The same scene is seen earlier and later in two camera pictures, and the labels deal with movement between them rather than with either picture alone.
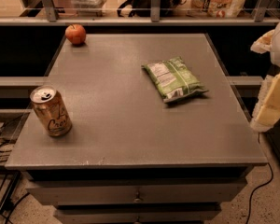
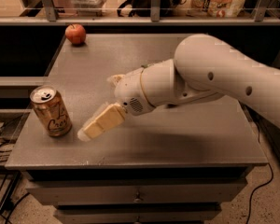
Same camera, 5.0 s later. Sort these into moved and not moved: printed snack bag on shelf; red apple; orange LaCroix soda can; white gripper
Moved: white gripper
Not moved: orange LaCroix soda can; printed snack bag on shelf; red apple
